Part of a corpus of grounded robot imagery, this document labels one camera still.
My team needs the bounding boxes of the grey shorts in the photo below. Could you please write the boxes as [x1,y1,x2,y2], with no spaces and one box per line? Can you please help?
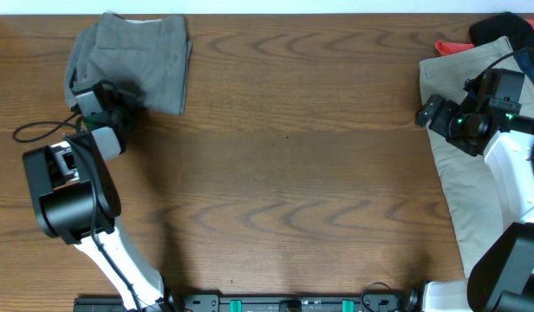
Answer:
[64,13,192,115]

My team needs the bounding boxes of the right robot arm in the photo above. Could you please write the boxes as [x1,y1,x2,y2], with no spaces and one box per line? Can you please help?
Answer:
[410,68,534,311]

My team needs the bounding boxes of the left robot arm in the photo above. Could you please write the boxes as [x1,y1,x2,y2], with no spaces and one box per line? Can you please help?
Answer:
[23,80,177,311]

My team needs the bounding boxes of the red garment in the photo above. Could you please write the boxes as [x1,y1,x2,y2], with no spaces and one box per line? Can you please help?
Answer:
[434,15,534,56]

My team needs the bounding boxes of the beige khaki shorts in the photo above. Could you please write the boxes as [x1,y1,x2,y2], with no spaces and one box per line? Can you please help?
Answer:
[419,36,513,276]

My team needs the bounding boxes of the black garment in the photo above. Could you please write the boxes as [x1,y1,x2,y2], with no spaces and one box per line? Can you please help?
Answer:
[467,11,534,83]

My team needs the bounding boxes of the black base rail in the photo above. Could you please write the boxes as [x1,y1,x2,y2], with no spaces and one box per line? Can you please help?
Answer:
[73,294,414,312]

